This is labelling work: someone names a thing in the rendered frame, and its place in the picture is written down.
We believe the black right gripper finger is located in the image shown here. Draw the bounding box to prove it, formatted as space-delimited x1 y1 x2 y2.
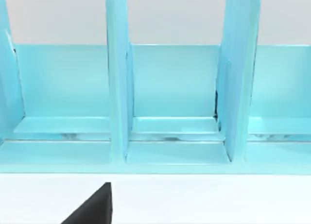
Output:
60 182 113 224

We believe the light blue rack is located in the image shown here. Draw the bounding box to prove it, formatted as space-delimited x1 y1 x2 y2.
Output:
0 0 311 175

